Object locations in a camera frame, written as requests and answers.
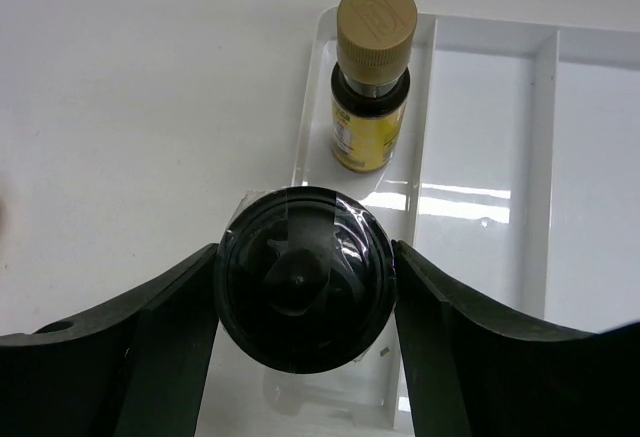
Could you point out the gold-cap brown bottle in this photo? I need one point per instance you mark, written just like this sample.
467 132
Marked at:
370 81

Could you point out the white divided tray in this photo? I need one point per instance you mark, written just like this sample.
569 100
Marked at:
516 173

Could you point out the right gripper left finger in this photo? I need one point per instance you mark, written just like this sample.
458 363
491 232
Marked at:
135 365

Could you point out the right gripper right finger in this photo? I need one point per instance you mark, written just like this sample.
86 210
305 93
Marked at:
476 367

